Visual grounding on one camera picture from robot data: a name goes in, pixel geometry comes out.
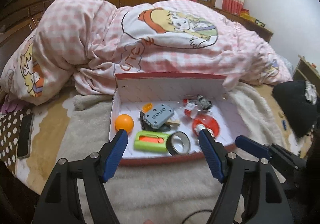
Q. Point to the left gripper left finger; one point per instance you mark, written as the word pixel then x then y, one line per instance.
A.
pixel 60 202

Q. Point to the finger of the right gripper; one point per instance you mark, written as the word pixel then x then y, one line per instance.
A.
pixel 279 157

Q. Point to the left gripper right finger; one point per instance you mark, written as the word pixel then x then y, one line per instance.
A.
pixel 227 169

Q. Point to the white black robot figure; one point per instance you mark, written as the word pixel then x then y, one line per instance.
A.
pixel 202 103

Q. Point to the clear bottle red label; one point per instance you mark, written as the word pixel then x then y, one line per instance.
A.
pixel 190 108

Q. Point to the black tape roll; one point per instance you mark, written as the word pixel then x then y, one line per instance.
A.
pixel 178 143

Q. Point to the green orange toy cutter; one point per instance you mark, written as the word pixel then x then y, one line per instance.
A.
pixel 151 141

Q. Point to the grey plastic base plate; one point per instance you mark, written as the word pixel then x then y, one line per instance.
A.
pixel 158 115

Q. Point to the orange translucent plastic piece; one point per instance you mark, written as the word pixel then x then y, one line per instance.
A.
pixel 147 107

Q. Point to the black knitted hat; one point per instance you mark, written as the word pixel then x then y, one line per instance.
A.
pixel 301 113

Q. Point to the black smartphone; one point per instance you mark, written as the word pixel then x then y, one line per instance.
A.
pixel 24 137

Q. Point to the white fluffy towel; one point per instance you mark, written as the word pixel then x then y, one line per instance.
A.
pixel 166 193

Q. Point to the orange plastic dish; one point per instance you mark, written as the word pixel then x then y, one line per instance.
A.
pixel 207 122

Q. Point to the wooden side shelf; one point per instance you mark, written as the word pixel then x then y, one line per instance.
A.
pixel 306 71

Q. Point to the polka dot pillow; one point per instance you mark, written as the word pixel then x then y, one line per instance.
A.
pixel 10 126

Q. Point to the orange ball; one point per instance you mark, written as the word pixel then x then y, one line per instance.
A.
pixel 124 122

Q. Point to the red cardboard box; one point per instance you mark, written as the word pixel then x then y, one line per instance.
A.
pixel 137 89

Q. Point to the pink checkered cartoon quilt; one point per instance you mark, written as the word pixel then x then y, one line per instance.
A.
pixel 90 41

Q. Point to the wooden headboard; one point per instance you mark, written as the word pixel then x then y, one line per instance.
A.
pixel 19 18

